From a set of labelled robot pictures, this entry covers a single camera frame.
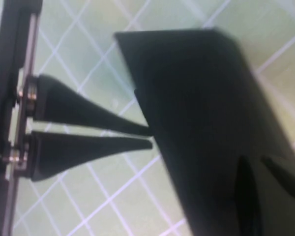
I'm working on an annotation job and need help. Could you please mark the green white-checked tablecloth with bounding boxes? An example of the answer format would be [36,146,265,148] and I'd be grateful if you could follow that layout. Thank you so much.
[0,0,295,236]

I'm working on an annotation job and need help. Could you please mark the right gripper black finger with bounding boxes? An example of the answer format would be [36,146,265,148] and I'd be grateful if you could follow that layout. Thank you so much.
[30,130,153,182]
[35,74,152,136]

